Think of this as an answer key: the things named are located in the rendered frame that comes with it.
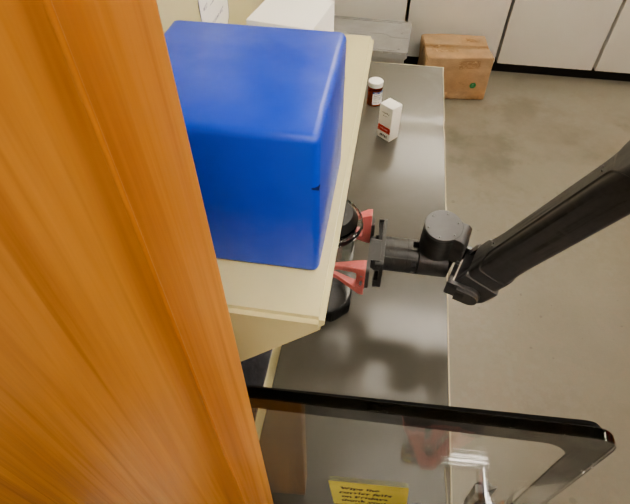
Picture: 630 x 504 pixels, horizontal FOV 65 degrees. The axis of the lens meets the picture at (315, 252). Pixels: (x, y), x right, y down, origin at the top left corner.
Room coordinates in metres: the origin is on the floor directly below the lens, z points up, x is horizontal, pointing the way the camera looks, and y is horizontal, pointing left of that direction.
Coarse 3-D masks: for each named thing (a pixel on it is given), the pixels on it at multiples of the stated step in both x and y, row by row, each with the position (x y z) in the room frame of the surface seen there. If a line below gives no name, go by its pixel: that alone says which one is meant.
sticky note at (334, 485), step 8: (336, 488) 0.14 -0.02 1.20; (344, 488) 0.14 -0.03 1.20; (352, 488) 0.14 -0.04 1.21; (360, 488) 0.14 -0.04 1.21; (368, 488) 0.14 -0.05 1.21; (376, 488) 0.14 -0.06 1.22; (384, 488) 0.14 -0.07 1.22; (392, 488) 0.14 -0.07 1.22; (400, 488) 0.14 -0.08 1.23; (408, 488) 0.14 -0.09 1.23; (336, 496) 0.14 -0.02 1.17; (344, 496) 0.14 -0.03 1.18; (352, 496) 0.14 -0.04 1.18; (360, 496) 0.14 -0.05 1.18; (368, 496) 0.14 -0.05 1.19; (376, 496) 0.14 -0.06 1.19; (384, 496) 0.14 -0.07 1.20; (392, 496) 0.14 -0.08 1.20; (400, 496) 0.14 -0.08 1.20
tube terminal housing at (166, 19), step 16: (160, 0) 0.29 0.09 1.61; (176, 0) 0.31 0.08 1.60; (192, 0) 0.34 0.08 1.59; (240, 0) 0.44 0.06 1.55; (160, 16) 0.29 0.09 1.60; (176, 16) 0.31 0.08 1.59; (192, 16) 0.33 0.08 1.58; (240, 16) 0.43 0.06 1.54; (272, 352) 0.40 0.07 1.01; (272, 368) 0.39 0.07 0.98
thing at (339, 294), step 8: (360, 216) 0.56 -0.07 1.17; (360, 224) 0.54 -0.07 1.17; (352, 232) 0.53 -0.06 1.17; (360, 232) 0.54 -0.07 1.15; (344, 240) 0.51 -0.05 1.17; (344, 248) 0.52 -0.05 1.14; (352, 248) 0.53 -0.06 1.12; (336, 256) 0.51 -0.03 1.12; (344, 256) 0.52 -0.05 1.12; (352, 256) 0.54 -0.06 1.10; (344, 272) 0.52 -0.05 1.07; (336, 280) 0.51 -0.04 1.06; (336, 288) 0.52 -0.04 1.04; (344, 288) 0.52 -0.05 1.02; (336, 296) 0.52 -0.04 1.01; (344, 296) 0.53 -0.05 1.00; (328, 304) 0.51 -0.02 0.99; (336, 304) 0.52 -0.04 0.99; (344, 304) 0.53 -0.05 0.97
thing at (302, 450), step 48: (288, 432) 0.15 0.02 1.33; (336, 432) 0.15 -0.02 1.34; (384, 432) 0.14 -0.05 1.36; (432, 432) 0.14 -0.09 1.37; (480, 432) 0.13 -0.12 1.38; (528, 432) 0.13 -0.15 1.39; (576, 432) 0.13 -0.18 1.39; (288, 480) 0.15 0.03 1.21; (336, 480) 0.14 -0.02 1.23; (384, 480) 0.14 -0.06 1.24; (432, 480) 0.13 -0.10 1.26; (480, 480) 0.13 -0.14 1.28; (528, 480) 0.13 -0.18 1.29
